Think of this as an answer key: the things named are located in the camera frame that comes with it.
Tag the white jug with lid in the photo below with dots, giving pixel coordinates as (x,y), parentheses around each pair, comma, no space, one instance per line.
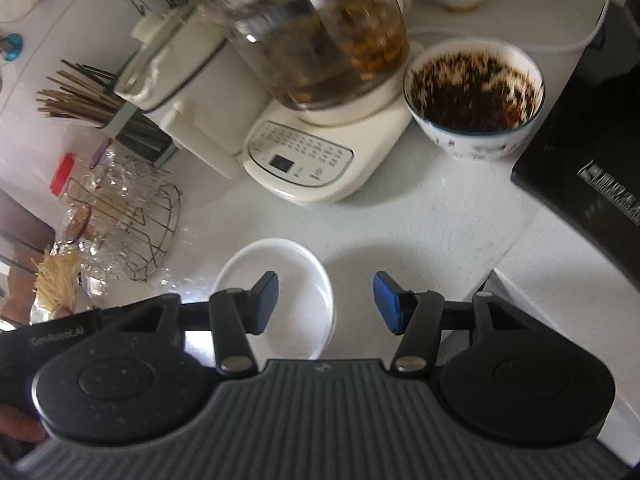
(170,85)

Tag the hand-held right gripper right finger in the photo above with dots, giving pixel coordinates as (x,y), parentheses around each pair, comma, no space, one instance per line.
(389,305)

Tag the glass kettle pot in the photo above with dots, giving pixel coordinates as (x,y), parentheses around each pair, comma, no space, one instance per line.
(330,45)

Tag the clear jar with red lid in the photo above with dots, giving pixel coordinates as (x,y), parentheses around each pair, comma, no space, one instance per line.
(70,185)

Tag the chopstick holder with chopsticks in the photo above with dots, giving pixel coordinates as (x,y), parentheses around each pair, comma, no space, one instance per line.
(100,105)

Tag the white plate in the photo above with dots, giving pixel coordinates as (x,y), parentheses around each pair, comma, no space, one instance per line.
(300,300)

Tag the blue round sticker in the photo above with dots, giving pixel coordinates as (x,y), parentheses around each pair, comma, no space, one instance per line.
(11,46)

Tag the person's left hand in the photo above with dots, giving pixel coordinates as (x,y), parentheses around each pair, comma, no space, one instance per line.
(17,427)

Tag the black induction cooker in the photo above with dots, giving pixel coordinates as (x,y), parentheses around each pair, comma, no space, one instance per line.
(590,150)

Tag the bowl with dark chili flakes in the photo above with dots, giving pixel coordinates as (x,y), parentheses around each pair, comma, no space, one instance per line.
(475,95)

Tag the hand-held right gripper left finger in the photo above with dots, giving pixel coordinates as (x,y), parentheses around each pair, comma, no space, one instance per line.
(264,305)

